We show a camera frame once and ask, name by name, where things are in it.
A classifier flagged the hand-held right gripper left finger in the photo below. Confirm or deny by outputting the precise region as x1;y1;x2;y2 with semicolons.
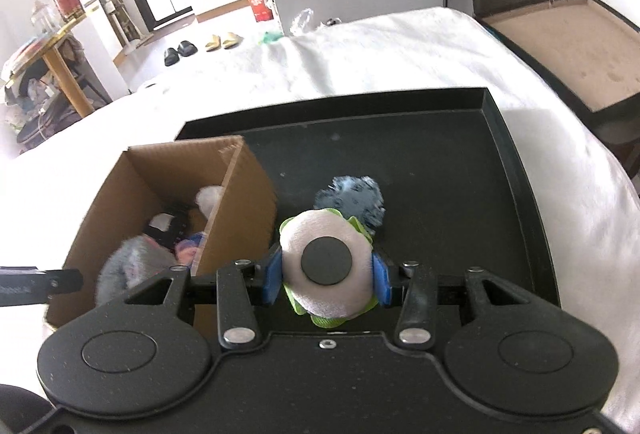
122;244;283;351

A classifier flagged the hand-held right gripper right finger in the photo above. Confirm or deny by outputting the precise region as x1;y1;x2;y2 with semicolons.
371;253;531;350

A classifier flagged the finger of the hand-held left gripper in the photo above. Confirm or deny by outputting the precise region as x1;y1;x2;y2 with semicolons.
44;268;85;297

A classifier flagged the round white green plush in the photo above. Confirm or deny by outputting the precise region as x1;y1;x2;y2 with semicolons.
277;209;376;329

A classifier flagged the fluffy blue-grey plush ball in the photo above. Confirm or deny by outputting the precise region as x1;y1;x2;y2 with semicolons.
95;235;178;305

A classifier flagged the brown cardboard box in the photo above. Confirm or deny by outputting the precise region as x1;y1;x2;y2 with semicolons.
44;135;278;332

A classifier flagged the blue tissue packet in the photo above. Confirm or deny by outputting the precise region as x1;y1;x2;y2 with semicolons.
175;231;207;265

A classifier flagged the white fluffy cube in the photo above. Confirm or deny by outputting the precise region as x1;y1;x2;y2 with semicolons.
195;185;226;219

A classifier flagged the black white fabric pouch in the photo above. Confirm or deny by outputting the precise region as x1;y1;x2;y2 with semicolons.
145;209;196;247

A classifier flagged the black tray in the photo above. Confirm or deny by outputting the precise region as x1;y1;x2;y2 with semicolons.
172;87;561;335

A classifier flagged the small blue patterned plush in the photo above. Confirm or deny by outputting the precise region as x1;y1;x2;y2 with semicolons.
314;175;386;235

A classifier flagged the gold-legged table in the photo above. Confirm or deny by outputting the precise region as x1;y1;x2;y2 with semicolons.
0;14;108;117

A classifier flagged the clear plastic bag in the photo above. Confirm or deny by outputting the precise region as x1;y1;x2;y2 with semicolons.
290;8;316;35

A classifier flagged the clear glass jar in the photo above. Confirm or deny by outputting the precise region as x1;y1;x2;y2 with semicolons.
31;1;58;32

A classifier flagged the orange carton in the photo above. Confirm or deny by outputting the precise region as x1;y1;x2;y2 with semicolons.
245;0;273;22

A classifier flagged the brown board shallow box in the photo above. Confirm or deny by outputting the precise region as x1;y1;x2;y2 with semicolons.
475;0;640;135

